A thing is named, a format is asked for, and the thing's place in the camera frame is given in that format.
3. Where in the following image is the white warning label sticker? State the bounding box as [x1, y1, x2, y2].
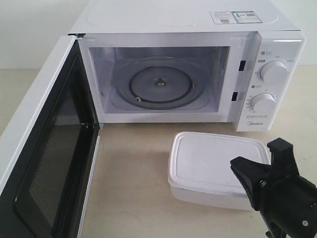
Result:
[210, 11, 237, 24]

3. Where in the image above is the blue energy label sticker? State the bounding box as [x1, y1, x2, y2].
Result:
[231, 11, 262, 24]

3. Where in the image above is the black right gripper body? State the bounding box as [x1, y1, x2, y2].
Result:
[249, 176, 317, 238]

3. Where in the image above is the white control knob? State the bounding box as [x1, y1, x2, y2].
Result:
[260, 60, 288, 83]
[250, 93, 276, 113]

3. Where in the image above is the white lidded plastic container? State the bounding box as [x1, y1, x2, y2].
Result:
[168, 131, 270, 210]

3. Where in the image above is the white microwave oven body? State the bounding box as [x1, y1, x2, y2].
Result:
[68, 0, 306, 132]

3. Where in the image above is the glass microwave turntable plate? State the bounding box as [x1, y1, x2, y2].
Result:
[113, 57, 207, 110]

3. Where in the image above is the white microwave door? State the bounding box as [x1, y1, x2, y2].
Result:
[0, 35, 100, 238]

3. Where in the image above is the lower white control knob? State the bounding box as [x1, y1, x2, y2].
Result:
[250, 93, 276, 113]

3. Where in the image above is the upper white control knob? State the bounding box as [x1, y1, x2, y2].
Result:
[260, 60, 288, 83]

